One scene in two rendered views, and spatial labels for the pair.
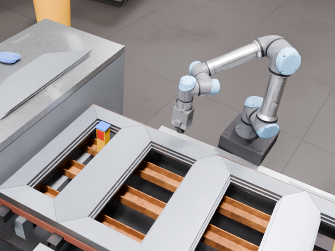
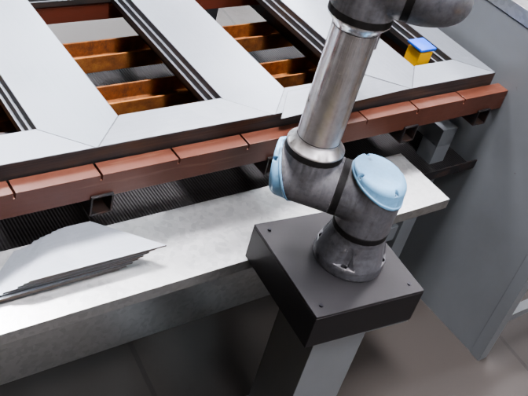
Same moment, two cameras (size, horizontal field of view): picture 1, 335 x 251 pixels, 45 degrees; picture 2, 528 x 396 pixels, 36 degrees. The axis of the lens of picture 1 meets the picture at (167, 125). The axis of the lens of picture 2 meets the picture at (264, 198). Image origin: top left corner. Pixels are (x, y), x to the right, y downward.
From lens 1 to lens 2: 2.84 m
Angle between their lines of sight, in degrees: 81
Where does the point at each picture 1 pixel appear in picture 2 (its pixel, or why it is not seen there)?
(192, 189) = (221, 49)
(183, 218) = (179, 17)
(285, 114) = not seen: outside the picture
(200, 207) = (182, 36)
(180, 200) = (211, 31)
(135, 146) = not seen: hidden behind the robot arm
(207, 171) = (249, 82)
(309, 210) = (54, 119)
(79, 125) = (440, 39)
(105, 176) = (310, 9)
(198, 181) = (236, 63)
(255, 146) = (287, 231)
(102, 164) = not seen: hidden behind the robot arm
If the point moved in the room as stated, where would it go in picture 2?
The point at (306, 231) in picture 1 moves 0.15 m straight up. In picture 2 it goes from (26, 87) to (29, 25)
